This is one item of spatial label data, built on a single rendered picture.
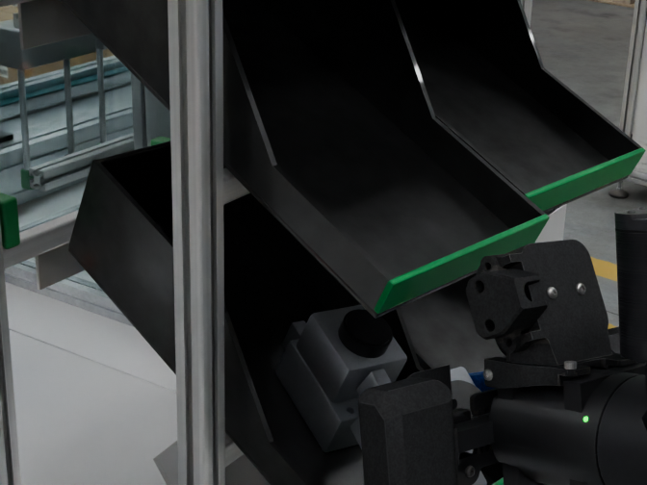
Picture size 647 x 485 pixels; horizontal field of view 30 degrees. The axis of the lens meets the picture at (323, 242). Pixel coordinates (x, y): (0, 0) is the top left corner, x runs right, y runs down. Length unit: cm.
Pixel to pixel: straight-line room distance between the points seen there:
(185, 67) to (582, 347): 23
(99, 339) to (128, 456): 30
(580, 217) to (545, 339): 408
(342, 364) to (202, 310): 9
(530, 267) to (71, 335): 117
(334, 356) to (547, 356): 16
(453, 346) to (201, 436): 23
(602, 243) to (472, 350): 358
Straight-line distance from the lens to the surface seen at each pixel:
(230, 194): 63
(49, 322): 170
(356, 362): 68
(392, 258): 61
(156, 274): 70
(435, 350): 82
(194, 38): 58
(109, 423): 145
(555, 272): 57
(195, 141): 60
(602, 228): 455
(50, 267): 81
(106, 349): 162
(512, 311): 53
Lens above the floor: 160
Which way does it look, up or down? 22 degrees down
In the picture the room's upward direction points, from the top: 2 degrees clockwise
